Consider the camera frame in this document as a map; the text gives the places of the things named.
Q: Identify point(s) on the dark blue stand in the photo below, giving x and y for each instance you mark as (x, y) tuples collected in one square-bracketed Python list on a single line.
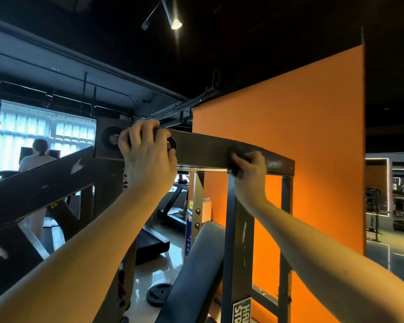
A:
[(188, 222)]

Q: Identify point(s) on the person's left hand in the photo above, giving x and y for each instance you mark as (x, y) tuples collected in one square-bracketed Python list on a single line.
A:
[(148, 161)]

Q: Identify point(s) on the person's right forearm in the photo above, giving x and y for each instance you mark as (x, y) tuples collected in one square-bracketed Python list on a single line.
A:
[(330, 265)]

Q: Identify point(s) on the large black weight plate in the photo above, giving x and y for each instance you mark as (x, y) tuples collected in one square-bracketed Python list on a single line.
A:
[(159, 293)]

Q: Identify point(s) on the person's left forearm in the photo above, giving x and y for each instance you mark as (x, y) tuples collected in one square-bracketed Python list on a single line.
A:
[(67, 265)]

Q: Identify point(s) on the round ceiling lamp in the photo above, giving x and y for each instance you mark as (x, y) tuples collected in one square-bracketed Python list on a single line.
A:
[(176, 24)]

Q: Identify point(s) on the grey steel gym machine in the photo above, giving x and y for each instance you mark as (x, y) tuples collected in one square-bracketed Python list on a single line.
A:
[(202, 150)]

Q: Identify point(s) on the black treadmill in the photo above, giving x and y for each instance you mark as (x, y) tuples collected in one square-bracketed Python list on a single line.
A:
[(151, 244), (175, 208)]

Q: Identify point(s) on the person's right hand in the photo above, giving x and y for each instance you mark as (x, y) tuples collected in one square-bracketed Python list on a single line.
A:
[(249, 181)]

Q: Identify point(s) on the lit frame wall panel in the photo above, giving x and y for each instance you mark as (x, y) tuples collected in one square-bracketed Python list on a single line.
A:
[(377, 191)]

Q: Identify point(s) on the large bright window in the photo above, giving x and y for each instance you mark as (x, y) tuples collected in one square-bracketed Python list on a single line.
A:
[(20, 131)]

